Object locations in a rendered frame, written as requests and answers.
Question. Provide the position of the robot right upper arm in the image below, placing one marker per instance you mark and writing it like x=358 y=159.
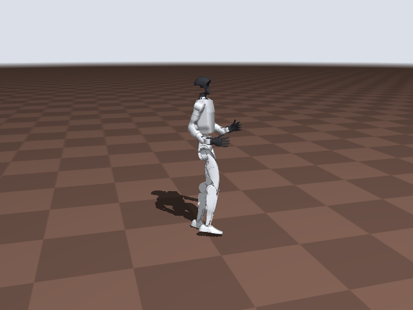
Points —
x=197 y=110

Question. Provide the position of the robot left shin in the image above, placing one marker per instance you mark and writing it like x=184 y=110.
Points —
x=201 y=206

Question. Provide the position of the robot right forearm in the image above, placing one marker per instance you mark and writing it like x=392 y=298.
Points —
x=196 y=134

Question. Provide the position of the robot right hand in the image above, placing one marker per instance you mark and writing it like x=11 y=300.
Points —
x=218 y=141

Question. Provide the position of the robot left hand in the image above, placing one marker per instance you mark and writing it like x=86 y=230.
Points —
x=234 y=126

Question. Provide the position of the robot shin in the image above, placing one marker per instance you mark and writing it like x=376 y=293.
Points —
x=201 y=206
x=211 y=202

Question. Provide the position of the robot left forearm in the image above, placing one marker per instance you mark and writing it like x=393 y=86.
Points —
x=220 y=129

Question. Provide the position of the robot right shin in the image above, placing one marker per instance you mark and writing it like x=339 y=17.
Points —
x=211 y=202

